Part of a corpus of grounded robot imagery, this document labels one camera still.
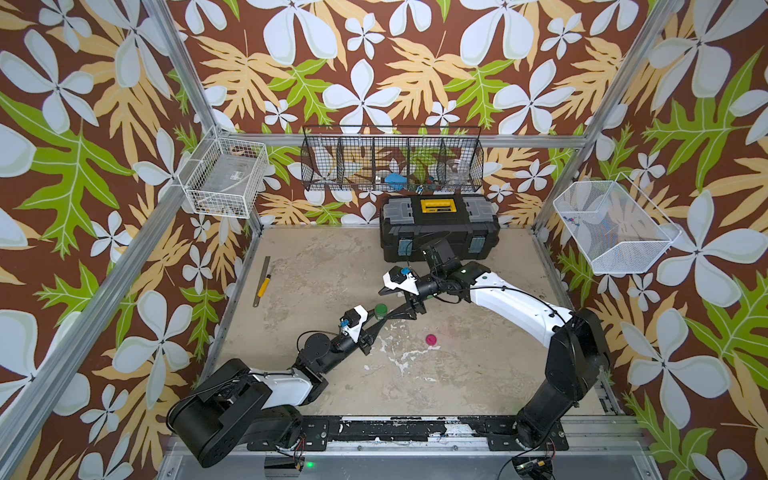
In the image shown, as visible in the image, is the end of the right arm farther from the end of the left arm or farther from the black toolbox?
the black toolbox

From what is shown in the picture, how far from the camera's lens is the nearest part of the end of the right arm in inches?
27.1

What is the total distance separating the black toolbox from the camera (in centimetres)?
98

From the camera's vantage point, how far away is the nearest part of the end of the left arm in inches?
27.7

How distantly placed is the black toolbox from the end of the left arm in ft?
1.08

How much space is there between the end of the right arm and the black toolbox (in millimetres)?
320
